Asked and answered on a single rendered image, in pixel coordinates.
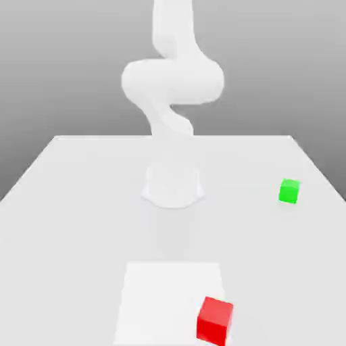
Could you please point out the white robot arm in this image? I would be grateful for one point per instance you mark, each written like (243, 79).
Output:
(173, 81)

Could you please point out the small green cube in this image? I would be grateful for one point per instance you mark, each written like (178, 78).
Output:
(288, 191)

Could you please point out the small red cube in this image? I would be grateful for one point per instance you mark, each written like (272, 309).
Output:
(213, 321)

